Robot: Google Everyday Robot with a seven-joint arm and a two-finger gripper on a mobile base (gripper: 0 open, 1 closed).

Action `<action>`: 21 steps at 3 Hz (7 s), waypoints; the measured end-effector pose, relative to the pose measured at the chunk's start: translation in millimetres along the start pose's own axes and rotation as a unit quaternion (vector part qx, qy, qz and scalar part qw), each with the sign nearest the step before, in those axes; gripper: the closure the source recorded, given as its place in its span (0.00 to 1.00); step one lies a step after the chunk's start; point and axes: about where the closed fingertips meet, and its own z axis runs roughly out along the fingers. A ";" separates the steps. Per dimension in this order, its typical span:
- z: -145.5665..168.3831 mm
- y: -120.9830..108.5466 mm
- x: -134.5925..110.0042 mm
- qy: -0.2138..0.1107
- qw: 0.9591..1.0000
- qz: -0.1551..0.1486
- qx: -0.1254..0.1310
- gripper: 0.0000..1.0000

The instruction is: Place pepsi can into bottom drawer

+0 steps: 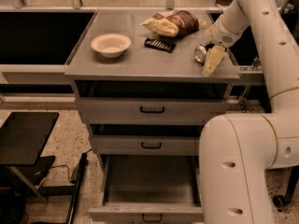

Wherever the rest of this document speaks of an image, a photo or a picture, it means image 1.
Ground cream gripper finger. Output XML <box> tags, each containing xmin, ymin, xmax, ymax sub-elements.
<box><xmin>202</xmin><ymin>45</ymin><xmax>225</xmax><ymax>77</ymax></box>

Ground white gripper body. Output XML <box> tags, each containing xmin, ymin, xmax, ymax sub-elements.
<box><xmin>205</xmin><ymin>15</ymin><xmax>241</xmax><ymax>48</ymax></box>

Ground blue pepsi can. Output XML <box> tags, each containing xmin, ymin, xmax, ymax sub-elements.
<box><xmin>194</xmin><ymin>43</ymin><xmax>214</xmax><ymax>63</ymax></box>

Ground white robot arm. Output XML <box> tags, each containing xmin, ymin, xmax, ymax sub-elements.
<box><xmin>199</xmin><ymin>0</ymin><xmax>299</xmax><ymax>224</ymax></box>

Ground grey drawer cabinet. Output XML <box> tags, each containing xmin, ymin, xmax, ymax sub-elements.
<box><xmin>64</xmin><ymin>8</ymin><xmax>241</xmax><ymax>173</ymax></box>

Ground top grey drawer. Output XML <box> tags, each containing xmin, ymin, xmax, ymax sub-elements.
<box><xmin>76</xmin><ymin>98</ymin><xmax>228</xmax><ymax>125</ymax></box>

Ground grey drawer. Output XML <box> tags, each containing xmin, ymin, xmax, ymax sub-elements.
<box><xmin>89</xmin><ymin>135</ymin><xmax>199</xmax><ymax>156</ymax></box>
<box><xmin>89</xmin><ymin>155</ymin><xmax>204</xmax><ymax>224</ymax></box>
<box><xmin>76</xmin><ymin>98</ymin><xmax>228</xmax><ymax>125</ymax></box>

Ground middle grey drawer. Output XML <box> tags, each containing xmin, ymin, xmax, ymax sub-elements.
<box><xmin>89</xmin><ymin>135</ymin><xmax>199</xmax><ymax>156</ymax></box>

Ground bottom grey drawer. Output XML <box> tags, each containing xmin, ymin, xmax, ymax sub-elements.
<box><xmin>89</xmin><ymin>155</ymin><xmax>204</xmax><ymax>224</ymax></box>

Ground brown chip bag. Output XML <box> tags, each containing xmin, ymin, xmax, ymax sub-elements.
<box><xmin>140</xmin><ymin>10</ymin><xmax>206</xmax><ymax>37</ymax></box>

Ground black snack packet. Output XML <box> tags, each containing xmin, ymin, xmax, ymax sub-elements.
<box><xmin>144</xmin><ymin>38</ymin><xmax>176</xmax><ymax>53</ymax></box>

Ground white paper bowl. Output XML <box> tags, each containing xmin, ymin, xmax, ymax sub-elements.
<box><xmin>91</xmin><ymin>34</ymin><xmax>131</xmax><ymax>58</ymax></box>

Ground black office chair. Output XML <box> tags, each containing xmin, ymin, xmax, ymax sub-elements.
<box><xmin>272</xmin><ymin>166</ymin><xmax>299</xmax><ymax>208</ymax></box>

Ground black side table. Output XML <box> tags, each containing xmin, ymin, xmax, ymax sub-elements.
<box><xmin>0</xmin><ymin>111</ymin><xmax>59</xmax><ymax>201</ymax></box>

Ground black pole on floor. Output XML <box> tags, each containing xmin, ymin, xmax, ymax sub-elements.
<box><xmin>65</xmin><ymin>153</ymin><xmax>87</xmax><ymax>224</ymax></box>

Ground black floor cable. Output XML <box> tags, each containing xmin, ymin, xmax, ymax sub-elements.
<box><xmin>46</xmin><ymin>148</ymin><xmax>93</xmax><ymax>184</ymax></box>

